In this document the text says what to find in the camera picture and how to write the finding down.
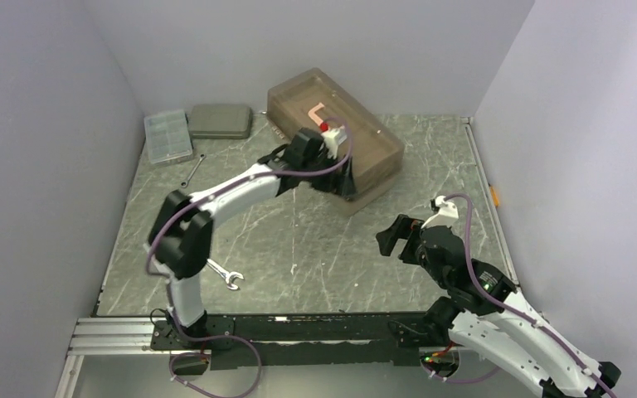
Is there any aluminium rail frame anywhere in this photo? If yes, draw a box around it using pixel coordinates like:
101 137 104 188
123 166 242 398
53 116 571 398

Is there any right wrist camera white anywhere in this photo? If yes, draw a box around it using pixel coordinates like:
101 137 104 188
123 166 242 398
421 196 459 231

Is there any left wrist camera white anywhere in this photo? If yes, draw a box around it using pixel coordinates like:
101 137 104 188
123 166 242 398
319 123 348 155

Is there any clear plastic parts box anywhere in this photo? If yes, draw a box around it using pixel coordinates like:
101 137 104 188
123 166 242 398
143 109 193 164

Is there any beige plastic toolbox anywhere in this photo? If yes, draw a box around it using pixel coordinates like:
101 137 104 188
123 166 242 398
266 68 405 216

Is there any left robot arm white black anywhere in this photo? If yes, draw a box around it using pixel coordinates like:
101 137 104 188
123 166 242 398
144 125 357 348

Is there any large silver open wrench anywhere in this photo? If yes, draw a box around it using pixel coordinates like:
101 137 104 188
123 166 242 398
207 259 245 291

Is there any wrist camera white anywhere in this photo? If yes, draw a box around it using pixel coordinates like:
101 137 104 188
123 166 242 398
421 196 459 231
319 123 348 155

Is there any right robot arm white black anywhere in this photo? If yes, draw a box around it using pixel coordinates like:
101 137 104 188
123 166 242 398
376 215 621 397

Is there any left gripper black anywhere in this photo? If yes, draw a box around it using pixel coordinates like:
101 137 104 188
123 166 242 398
301 149 357 195

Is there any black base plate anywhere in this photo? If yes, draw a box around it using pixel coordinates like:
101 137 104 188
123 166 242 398
150 312 450 370

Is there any grey flat case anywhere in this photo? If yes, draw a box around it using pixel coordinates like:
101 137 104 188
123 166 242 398
187 104 253 139

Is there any yellow utility knife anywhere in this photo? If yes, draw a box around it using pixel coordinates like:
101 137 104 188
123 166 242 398
489 184 500 208

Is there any small silver wrench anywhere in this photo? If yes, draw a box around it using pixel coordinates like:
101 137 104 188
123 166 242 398
180 154 206 188

